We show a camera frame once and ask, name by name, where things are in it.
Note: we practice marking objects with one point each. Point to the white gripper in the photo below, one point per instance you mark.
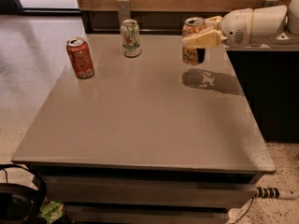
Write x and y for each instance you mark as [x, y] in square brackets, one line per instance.
[235, 28]

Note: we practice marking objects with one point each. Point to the gold orange soda can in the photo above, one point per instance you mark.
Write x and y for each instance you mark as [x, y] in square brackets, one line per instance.
[191, 26]

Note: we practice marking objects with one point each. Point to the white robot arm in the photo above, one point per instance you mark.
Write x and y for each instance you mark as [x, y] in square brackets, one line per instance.
[276, 26]

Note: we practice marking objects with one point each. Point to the white green 7up can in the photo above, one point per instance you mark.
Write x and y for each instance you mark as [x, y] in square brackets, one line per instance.
[130, 38]

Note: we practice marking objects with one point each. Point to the red orange soda can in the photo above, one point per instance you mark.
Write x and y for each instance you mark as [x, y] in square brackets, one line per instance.
[80, 57]

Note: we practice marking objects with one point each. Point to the grey cabinet drawers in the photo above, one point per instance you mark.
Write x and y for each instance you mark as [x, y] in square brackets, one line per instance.
[99, 196]

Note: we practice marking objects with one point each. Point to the green snack bag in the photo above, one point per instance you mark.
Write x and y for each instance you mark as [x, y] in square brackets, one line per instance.
[51, 211]

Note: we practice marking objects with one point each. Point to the right metal bracket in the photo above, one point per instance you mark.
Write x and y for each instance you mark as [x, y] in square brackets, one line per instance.
[270, 3]

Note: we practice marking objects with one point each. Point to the metal bracket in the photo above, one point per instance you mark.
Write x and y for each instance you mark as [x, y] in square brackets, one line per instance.
[270, 3]
[124, 11]

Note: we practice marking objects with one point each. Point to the left metal bracket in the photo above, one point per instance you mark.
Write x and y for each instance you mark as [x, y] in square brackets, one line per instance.
[124, 11]

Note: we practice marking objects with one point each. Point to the black white striped handle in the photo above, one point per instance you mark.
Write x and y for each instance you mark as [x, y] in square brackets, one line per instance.
[275, 193]

